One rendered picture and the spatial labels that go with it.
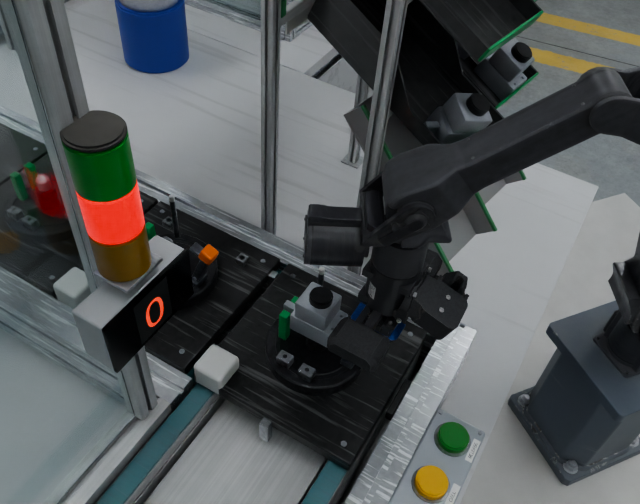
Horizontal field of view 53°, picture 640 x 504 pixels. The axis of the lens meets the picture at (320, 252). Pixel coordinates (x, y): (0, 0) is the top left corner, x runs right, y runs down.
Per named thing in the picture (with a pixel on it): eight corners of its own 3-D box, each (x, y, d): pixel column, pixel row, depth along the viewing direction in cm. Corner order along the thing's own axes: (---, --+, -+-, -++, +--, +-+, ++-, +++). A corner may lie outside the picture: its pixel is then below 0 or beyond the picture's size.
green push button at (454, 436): (470, 437, 85) (474, 430, 83) (459, 462, 83) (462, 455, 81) (442, 423, 86) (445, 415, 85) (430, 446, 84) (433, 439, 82)
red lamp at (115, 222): (156, 219, 58) (149, 178, 55) (118, 253, 55) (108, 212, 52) (114, 198, 60) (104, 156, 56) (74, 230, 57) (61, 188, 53)
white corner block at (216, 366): (241, 373, 90) (240, 356, 87) (221, 397, 87) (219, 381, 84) (213, 357, 91) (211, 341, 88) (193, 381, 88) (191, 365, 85)
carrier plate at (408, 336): (425, 338, 96) (428, 330, 94) (348, 471, 81) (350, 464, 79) (288, 270, 103) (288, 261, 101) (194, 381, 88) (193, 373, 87)
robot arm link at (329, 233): (429, 155, 64) (309, 149, 64) (439, 212, 59) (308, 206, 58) (409, 235, 73) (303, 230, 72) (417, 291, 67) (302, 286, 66)
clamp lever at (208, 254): (206, 276, 95) (220, 251, 89) (198, 285, 94) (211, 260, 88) (187, 260, 95) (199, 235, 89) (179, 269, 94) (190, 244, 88)
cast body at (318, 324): (346, 327, 87) (352, 294, 82) (330, 350, 84) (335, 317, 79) (293, 300, 89) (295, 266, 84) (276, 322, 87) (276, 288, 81)
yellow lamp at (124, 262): (162, 257, 62) (156, 220, 58) (127, 291, 59) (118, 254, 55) (122, 236, 63) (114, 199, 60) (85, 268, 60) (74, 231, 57)
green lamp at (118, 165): (149, 177, 55) (141, 129, 51) (107, 211, 52) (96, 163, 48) (104, 155, 56) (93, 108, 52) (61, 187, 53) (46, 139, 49)
